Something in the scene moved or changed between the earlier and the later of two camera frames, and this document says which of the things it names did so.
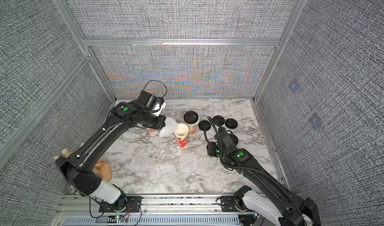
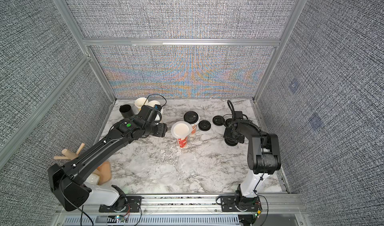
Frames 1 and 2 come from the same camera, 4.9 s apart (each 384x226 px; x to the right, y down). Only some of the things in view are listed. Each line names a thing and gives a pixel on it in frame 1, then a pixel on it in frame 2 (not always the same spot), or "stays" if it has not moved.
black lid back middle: (219, 119) stays
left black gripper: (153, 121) -> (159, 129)
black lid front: (191, 118) stays
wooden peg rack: (103, 170) stays
